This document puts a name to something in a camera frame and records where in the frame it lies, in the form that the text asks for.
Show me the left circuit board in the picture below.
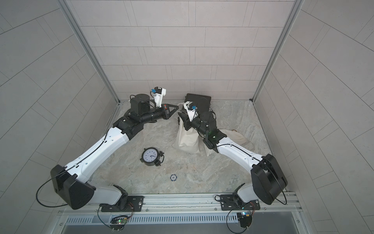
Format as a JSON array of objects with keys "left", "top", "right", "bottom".
[{"left": 110, "top": 215, "right": 129, "bottom": 230}]

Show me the right corner aluminium profile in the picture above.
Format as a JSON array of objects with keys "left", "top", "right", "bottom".
[{"left": 251, "top": 0, "right": 304, "bottom": 103}]

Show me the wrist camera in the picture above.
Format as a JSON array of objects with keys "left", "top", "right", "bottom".
[
  {"left": 151, "top": 86, "right": 166, "bottom": 107},
  {"left": 183, "top": 101, "right": 197, "bottom": 122}
]

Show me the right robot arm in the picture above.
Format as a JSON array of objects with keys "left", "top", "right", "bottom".
[{"left": 178, "top": 111, "right": 288, "bottom": 205}]

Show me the blue poker chip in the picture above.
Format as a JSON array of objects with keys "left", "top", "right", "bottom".
[{"left": 170, "top": 174, "right": 177, "bottom": 181}]

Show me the white cloth soil bag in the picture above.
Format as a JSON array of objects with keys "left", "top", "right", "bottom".
[{"left": 172, "top": 118, "right": 200, "bottom": 154}]

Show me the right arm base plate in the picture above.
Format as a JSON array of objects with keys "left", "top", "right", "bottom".
[{"left": 214, "top": 183, "right": 261, "bottom": 211}]

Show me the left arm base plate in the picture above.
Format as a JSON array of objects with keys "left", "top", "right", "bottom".
[{"left": 99, "top": 185, "right": 145, "bottom": 213}]

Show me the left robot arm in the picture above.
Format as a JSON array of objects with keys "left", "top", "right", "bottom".
[{"left": 51, "top": 94, "right": 179, "bottom": 211}]

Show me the aluminium mounting rail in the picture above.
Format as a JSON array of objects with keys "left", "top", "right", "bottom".
[{"left": 56, "top": 191, "right": 303, "bottom": 215}]

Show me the left corner aluminium profile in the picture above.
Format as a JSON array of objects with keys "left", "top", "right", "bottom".
[{"left": 57, "top": 0, "right": 120, "bottom": 105}]

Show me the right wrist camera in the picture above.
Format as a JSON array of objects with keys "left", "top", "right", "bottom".
[{"left": 183, "top": 101, "right": 197, "bottom": 122}]

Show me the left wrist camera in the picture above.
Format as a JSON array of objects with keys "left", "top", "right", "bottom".
[{"left": 151, "top": 86, "right": 166, "bottom": 107}]

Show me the black ribbed briefcase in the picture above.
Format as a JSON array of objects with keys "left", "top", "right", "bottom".
[{"left": 184, "top": 93, "right": 211, "bottom": 114}]

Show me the circuit board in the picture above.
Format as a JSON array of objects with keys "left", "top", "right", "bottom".
[
  {"left": 237, "top": 212, "right": 253, "bottom": 228},
  {"left": 110, "top": 215, "right": 129, "bottom": 230}
]

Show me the right circuit board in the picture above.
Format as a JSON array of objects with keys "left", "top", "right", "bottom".
[{"left": 237, "top": 212, "right": 253, "bottom": 228}]

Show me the ventilation grille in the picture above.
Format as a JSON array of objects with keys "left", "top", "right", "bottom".
[{"left": 65, "top": 213, "right": 239, "bottom": 226}]

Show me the corner aluminium profile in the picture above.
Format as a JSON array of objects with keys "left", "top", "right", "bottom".
[
  {"left": 57, "top": 0, "right": 120, "bottom": 105},
  {"left": 251, "top": 0, "right": 304, "bottom": 103}
]

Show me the black alarm clock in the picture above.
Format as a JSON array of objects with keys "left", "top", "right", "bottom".
[{"left": 140, "top": 147, "right": 165, "bottom": 166}]

